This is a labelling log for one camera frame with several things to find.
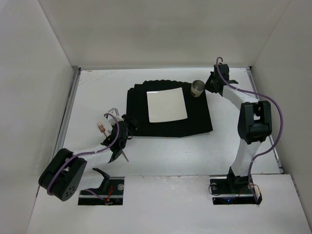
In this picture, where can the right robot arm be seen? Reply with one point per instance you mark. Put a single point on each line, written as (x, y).
(254, 123)

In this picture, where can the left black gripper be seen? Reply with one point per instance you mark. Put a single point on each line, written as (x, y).
(127, 125)

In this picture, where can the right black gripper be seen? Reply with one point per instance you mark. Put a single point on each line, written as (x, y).
(211, 83)

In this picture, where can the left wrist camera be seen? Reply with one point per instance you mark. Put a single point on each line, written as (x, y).
(115, 113)

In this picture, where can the copper fork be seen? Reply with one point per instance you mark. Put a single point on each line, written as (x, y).
(101, 128)

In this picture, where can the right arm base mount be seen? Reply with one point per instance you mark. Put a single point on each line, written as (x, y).
(223, 193)

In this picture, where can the white square plate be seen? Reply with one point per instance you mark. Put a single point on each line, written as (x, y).
(166, 105)

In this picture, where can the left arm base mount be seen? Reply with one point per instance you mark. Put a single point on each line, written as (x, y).
(108, 193)

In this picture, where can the black cloth placemat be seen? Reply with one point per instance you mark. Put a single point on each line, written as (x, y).
(198, 121)

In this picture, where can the silver metal cup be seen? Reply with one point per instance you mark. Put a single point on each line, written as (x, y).
(197, 88)

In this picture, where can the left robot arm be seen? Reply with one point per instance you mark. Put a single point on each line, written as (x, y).
(69, 172)

